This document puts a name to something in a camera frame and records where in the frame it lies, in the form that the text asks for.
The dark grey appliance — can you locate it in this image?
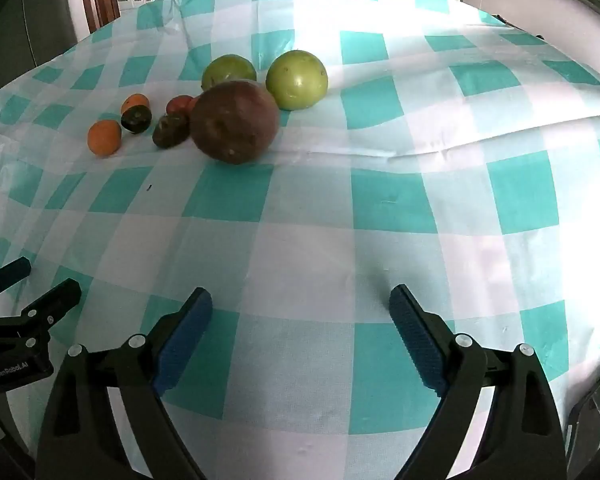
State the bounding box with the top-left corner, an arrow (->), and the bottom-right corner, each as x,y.
0,0 -> 81,106

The black curved object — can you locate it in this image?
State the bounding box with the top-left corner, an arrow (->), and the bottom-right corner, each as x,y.
566,373 -> 600,480

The large brown round fruit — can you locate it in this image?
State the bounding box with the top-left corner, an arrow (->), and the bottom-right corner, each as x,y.
189,80 -> 281,165

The small orange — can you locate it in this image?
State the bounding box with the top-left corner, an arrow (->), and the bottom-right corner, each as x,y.
87,119 -> 123,157
121,93 -> 151,115

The teal white checked tablecloth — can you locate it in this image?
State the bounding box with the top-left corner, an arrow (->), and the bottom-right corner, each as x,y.
0,0 -> 600,480

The small dark green fruit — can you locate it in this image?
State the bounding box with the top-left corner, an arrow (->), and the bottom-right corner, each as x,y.
152,113 -> 191,149
120,104 -> 153,135

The green round fruit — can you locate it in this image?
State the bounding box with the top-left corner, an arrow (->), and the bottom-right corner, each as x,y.
265,50 -> 329,111
201,55 -> 257,92

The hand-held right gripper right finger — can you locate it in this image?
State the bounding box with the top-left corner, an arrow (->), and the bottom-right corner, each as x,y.
389,284 -> 569,480

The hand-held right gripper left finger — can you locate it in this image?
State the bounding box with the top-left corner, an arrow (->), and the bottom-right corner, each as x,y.
34,287 -> 214,480

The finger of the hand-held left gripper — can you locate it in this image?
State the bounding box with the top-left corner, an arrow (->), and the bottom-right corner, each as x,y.
0,256 -> 33,302
0,278 -> 83,350

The red tomato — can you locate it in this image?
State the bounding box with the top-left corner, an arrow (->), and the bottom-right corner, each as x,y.
166,94 -> 199,117

